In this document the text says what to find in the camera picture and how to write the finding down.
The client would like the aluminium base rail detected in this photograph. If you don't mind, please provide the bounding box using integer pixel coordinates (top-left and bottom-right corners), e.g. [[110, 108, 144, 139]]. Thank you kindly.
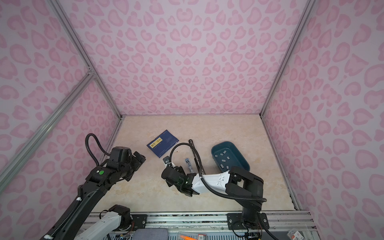
[[80, 210, 319, 240]]

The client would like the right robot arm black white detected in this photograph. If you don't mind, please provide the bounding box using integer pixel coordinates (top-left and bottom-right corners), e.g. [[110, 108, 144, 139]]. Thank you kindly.
[[162, 142, 272, 240]]

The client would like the aluminium frame corner post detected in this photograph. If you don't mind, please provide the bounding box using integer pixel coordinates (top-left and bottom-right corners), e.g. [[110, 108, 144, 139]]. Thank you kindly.
[[260, 0, 319, 119], [46, 0, 123, 120]]

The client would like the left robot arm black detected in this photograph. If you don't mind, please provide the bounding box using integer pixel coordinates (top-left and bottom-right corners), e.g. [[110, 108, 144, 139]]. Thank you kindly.
[[41, 133, 146, 240]]

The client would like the aluminium frame corner post right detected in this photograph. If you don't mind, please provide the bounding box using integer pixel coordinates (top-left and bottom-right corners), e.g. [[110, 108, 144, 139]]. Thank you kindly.
[[260, 0, 319, 119]]

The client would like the grey pad front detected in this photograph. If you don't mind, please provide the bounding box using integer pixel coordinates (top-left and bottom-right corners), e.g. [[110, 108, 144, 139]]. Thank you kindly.
[[132, 229, 169, 240]]

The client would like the aluminium frame corner post left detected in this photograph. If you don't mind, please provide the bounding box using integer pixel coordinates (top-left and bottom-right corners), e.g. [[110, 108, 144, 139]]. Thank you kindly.
[[46, 0, 123, 120]]

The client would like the blue book yellow label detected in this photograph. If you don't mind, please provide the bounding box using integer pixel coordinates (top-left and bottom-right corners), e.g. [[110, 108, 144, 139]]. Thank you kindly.
[[147, 130, 179, 158]]

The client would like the white tag front right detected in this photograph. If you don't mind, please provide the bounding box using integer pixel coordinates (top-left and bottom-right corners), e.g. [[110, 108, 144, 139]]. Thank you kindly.
[[287, 229, 305, 240]]

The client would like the orange handled tool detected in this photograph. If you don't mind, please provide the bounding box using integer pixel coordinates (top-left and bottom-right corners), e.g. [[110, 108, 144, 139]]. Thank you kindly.
[[178, 232, 208, 240]]

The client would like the aluminium diagonal frame bar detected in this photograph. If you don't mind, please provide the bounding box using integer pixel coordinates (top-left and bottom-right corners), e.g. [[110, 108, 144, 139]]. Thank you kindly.
[[1, 71, 95, 193]]

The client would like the teal plastic tray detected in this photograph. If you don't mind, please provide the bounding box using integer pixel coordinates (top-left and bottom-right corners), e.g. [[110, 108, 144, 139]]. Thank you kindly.
[[211, 141, 250, 173]]

